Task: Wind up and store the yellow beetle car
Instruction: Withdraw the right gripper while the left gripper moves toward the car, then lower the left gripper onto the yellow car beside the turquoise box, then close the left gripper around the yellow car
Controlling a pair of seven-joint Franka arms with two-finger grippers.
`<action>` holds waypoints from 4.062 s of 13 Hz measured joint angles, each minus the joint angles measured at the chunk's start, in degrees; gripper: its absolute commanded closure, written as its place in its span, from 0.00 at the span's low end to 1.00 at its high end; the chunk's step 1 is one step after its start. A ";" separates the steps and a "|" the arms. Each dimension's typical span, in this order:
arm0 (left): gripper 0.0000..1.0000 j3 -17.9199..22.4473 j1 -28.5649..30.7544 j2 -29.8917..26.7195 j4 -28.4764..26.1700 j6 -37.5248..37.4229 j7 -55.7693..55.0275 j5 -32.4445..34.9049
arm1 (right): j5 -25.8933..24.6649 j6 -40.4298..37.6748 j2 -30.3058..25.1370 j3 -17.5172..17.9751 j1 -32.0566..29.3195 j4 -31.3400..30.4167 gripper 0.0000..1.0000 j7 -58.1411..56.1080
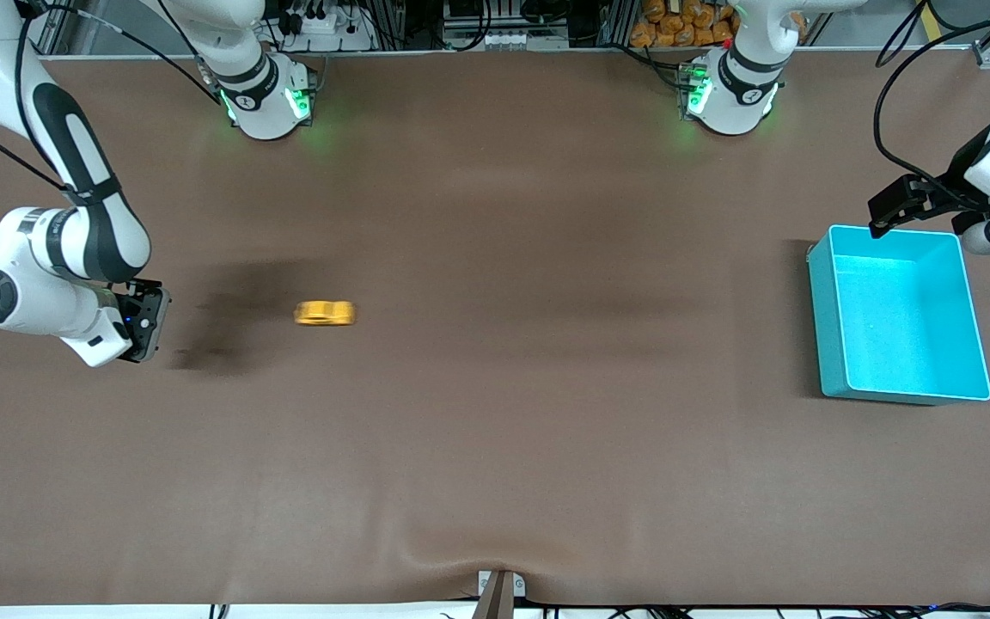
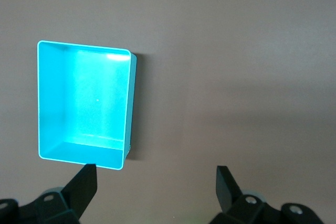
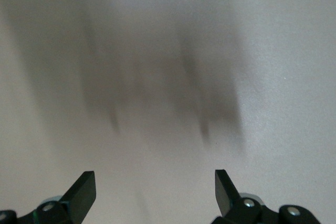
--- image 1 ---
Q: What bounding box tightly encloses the white terminal block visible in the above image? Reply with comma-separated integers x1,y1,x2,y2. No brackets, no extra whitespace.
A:
452,30,569,51

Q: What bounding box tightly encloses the pile of orange bags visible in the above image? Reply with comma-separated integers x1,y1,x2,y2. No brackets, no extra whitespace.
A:
630,0,805,48

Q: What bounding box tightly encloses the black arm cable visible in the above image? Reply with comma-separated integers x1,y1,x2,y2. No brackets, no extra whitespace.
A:
0,0,221,194
873,0,990,199

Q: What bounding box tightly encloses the teal plastic storage bin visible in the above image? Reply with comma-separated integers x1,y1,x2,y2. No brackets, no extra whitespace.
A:
806,224,990,406

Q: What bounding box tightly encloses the white power strip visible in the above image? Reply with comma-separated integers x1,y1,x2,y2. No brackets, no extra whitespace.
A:
276,0,376,51

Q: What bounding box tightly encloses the brown table mat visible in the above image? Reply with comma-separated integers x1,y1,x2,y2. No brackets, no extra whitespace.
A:
0,50,990,608

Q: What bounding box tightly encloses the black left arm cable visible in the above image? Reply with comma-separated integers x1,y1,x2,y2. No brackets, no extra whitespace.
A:
873,0,990,199

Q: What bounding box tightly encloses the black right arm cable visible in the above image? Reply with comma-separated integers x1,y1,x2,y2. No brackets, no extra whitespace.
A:
0,0,221,194

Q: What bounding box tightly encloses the yellow toy beetle car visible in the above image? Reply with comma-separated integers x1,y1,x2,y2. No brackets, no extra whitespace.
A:
293,299,358,328

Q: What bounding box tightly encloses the camera mount post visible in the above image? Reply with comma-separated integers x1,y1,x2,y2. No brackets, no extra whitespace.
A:
471,569,527,619

